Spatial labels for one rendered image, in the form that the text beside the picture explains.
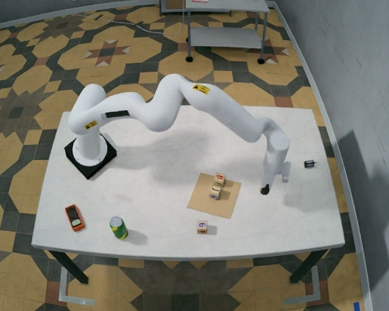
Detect tan square mat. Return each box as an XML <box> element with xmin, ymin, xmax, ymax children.
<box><xmin>187</xmin><ymin>173</ymin><xmax>241</xmax><ymax>219</ymax></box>

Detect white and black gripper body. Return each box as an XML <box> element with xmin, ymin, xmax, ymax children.
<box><xmin>261</xmin><ymin>169</ymin><xmax>276</xmax><ymax>189</ymax></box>

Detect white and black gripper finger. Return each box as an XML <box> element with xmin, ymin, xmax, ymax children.
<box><xmin>261</xmin><ymin>184</ymin><xmax>269</xmax><ymax>196</ymax></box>

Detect green soda can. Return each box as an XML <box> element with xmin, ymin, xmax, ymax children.
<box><xmin>110</xmin><ymin>216</ymin><xmax>128</xmax><ymax>239</ymax></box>

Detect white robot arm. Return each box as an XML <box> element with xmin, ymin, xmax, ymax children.
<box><xmin>68</xmin><ymin>74</ymin><xmax>291</xmax><ymax>183</ymax></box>

